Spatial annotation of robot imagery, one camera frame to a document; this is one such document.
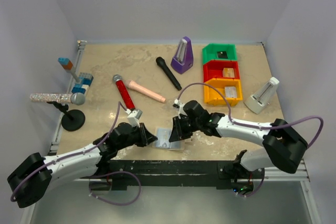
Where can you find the silver glitter microphone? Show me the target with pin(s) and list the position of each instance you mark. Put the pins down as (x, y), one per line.
(76, 98)

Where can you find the black microphone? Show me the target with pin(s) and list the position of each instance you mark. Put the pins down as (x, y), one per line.
(162, 64)

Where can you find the blue credit cards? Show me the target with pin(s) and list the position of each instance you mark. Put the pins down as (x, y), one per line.
(164, 137)

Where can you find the pink microphone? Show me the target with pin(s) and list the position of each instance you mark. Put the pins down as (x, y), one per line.
(135, 86)

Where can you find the yellow storage bin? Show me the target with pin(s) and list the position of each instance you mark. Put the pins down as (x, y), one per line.
(212, 97)

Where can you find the green storage bin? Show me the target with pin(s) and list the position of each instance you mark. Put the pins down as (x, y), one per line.
(209, 52)

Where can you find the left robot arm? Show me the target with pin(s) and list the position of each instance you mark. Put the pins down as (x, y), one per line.
(37, 175)

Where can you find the beige leather card holder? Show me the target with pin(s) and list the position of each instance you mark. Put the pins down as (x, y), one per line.
(173, 146)

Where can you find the black microphone stand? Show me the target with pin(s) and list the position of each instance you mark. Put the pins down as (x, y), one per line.
(72, 120)

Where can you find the red glitter microphone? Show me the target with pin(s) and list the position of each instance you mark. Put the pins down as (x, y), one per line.
(117, 79)

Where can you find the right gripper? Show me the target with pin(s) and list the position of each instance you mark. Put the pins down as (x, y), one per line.
(178, 133)

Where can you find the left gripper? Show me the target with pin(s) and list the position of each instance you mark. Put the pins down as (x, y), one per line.
(146, 137)

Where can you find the wooden block in red bin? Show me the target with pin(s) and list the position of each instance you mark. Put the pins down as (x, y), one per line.
(229, 73)

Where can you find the blue toy brick tower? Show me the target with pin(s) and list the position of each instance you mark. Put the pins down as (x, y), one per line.
(82, 81)

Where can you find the black item in green bin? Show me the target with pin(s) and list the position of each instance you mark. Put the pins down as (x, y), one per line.
(222, 55)

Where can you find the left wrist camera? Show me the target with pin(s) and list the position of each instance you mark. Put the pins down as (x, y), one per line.
(134, 117)

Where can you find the card stack in yellow bin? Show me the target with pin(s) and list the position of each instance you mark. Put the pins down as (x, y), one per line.
(230, 92)

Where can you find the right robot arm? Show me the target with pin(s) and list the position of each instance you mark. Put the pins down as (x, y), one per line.
(280, 146)

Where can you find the red storage bin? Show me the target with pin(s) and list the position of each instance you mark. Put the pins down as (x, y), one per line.
(214, 69)

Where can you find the purple metronome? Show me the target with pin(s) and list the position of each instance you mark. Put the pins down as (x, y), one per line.
(183, 59)

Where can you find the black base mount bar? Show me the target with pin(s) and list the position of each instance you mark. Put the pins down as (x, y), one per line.
(218, 174)

